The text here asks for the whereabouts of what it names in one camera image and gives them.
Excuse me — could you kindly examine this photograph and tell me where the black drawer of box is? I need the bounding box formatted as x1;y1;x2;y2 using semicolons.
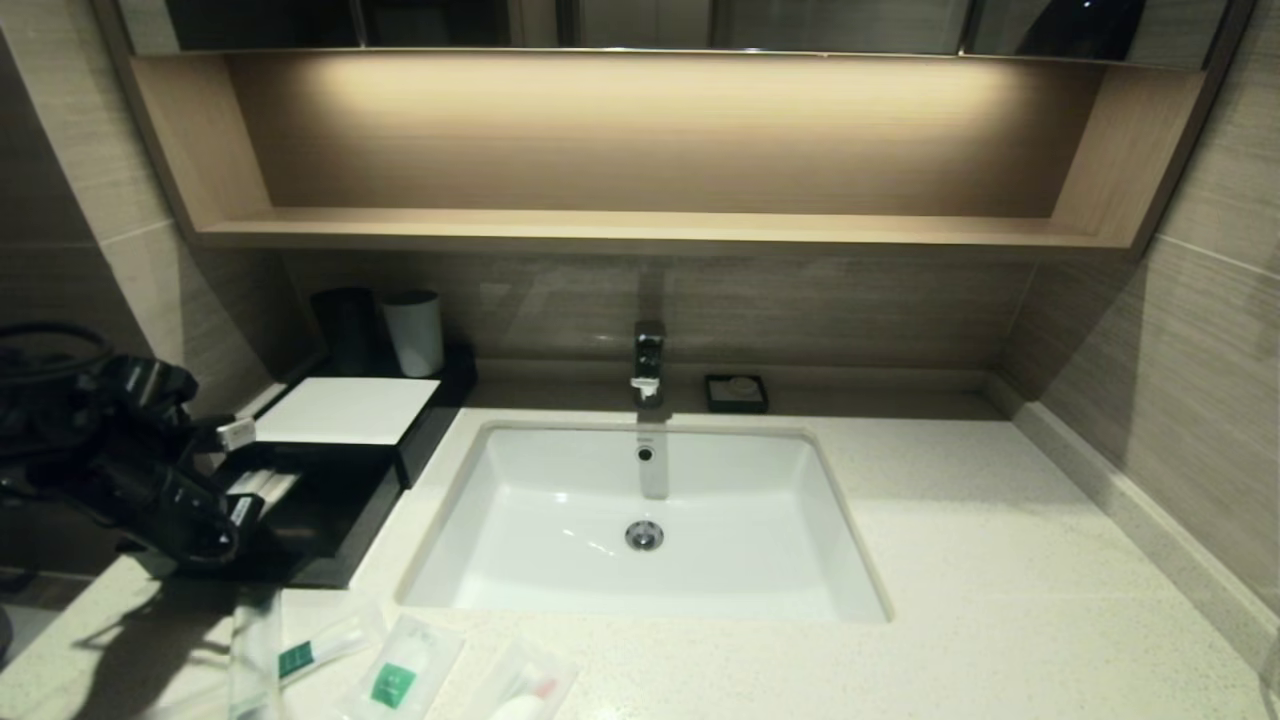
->
128;440;403;591

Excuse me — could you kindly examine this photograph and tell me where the black cup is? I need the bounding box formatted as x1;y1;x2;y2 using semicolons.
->
312;289;386;379

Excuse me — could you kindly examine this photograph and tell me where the toothbrush in clear wrapper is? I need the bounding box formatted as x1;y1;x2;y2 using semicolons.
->
228;595;289;720

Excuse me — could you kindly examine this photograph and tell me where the toothbrush wrapper with green label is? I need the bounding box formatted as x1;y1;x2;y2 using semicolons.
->
150;600;389;720

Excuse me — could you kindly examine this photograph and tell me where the clear sachet with green label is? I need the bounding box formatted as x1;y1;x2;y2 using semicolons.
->
340;613;468;720

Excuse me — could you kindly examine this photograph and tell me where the white cup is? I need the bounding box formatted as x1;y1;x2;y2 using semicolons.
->
383;291;447;379

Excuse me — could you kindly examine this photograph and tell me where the white sink basin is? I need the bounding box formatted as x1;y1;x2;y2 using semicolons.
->
397;420;893;625

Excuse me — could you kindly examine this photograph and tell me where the clear sachet with pink item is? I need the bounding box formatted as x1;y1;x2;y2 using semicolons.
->
462;637;581;720

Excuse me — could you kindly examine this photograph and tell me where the chrome faucet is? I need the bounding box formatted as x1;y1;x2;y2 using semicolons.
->
630;320;669;411

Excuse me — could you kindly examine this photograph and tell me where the black soap dish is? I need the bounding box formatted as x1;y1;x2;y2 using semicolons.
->
704;375;770;415

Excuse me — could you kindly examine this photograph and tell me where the mirror cabinet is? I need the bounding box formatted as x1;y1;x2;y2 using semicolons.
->
110;0;1231;67

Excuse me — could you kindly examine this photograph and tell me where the wooden wall shelf niche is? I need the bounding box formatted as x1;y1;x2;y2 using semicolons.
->
90;45;1251;263

